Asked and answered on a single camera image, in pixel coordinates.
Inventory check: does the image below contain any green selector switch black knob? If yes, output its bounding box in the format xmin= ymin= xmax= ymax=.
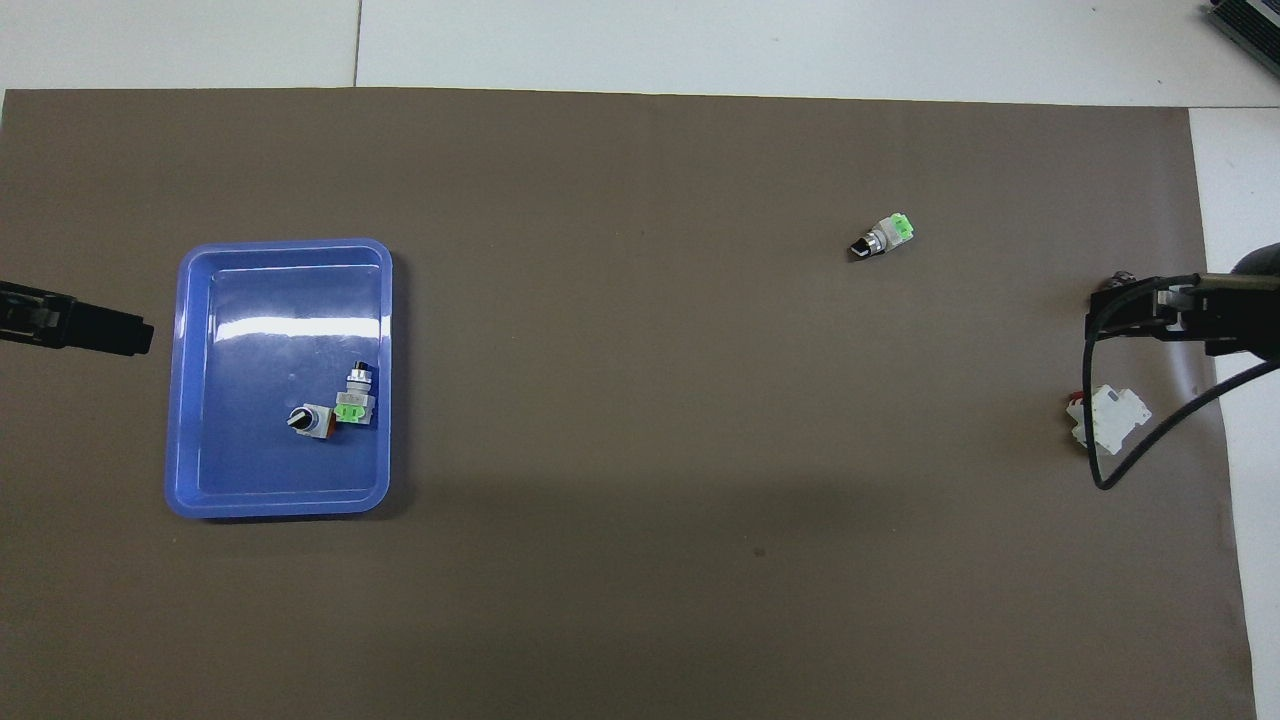
xmin=848 ymin=212 xmax=916 ymax=264

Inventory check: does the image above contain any orange selector switch black knob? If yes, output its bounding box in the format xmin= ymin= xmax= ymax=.
xmin=286 ymin=402 xmax=337 ymax=442

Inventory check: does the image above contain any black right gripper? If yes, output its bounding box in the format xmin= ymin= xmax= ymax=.
xmin=1084 ymin=272 xmax=1280 ymax=361

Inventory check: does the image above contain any green push button switch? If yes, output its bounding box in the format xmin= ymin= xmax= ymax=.
xmin=334 ymin=362 xmax=378 ymax=427

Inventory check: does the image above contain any brown table mat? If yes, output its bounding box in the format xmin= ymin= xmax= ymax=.
xmin=0 ymin=88 xmax=1259 ymax=720

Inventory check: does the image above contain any grey finned metal device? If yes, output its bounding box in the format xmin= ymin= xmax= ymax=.
xmin=1204 ymin=0 xmax=1280 ymax=53

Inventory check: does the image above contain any white red terminal block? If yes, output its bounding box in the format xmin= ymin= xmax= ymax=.
xmin=1066 ymin=385 xmax=1153 ymax=457

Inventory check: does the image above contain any blue plastic tray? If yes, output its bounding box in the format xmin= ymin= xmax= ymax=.
xmin=164 ymin=238 xmax=395 ymax=521

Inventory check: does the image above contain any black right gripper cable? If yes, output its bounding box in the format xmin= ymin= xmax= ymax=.
xmin=1088 ymin=284 xmax=1280 ymax=492

